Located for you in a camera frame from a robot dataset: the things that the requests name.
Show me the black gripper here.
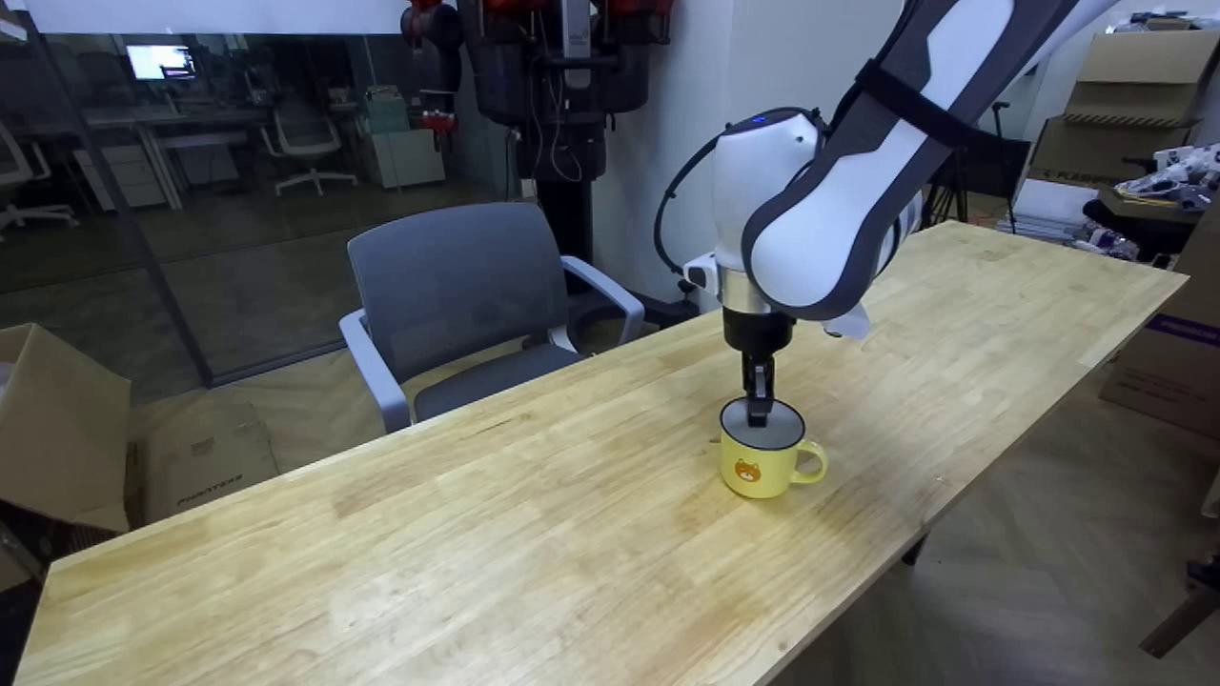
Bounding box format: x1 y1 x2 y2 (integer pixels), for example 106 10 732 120
719 299 799 432

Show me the yellow mug white inside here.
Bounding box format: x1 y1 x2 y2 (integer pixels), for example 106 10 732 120
714 392 831 504

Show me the red black background robot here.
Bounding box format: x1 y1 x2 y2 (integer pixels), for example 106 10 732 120
400 0 677 264

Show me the cardboard box purple tape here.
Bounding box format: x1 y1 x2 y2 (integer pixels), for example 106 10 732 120
1094 213 1220 443

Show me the white low cabinet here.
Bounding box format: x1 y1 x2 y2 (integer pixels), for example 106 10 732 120
365 120 450 195

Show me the cluttered pile of items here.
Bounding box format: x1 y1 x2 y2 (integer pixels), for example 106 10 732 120
1080 142 1220 264

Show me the tall brown cardboard box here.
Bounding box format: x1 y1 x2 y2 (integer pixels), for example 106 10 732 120
1023 25 1220 191

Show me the white office swivel chair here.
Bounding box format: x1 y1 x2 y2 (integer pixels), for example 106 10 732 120
261 95 362 202

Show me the flat brown cardboard box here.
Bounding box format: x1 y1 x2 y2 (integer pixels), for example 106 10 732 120
127 396 286 526

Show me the computer monitor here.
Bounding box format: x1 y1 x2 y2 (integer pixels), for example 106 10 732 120
122 43 198 89

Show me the large brown cardboard box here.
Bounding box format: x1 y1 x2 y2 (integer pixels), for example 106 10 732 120
0 321 137 538

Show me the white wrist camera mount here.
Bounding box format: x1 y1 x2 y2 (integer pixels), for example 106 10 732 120
675 252 727 308

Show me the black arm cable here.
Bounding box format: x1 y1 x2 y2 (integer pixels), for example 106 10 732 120
652 120 768 277

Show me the grey armchair white frame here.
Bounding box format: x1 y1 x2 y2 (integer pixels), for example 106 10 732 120
336 198 649 438

